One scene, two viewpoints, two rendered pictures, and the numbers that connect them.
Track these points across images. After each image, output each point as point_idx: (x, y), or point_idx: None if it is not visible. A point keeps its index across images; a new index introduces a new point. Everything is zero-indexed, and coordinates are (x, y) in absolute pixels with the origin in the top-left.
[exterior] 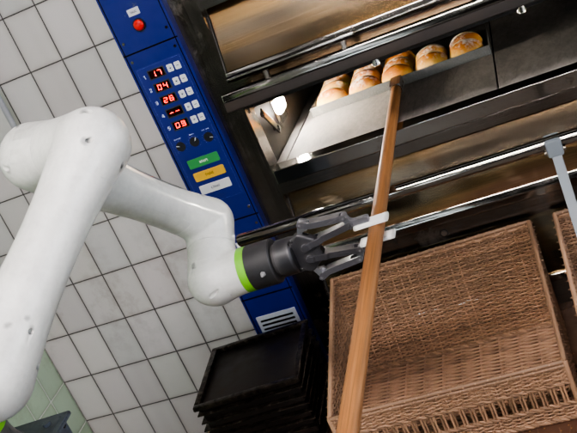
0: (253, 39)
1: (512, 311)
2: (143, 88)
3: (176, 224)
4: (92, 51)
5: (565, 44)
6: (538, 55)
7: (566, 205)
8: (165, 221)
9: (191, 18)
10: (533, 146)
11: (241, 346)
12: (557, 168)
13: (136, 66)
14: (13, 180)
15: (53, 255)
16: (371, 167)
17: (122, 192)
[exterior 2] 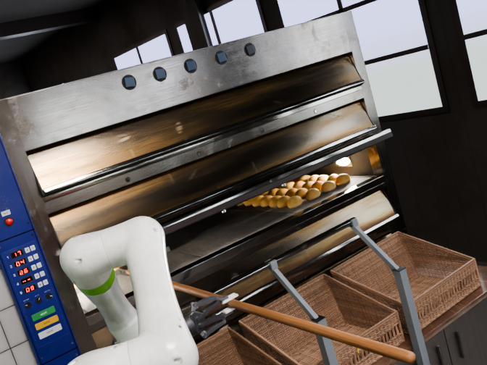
0: (80, 231)
1: None
2: (6, 265)
3: (125, 314)
4: None
5: (216, 239)
6: (206, 245)
7: (238, 319)
8: (122, 311)
9: (40, 219)
10: (264, 265)
11: None
12: (278, 274)
13: (2, 250)
14: (80, 269)
15: (172, 286)
16: None
17: (117, 285)
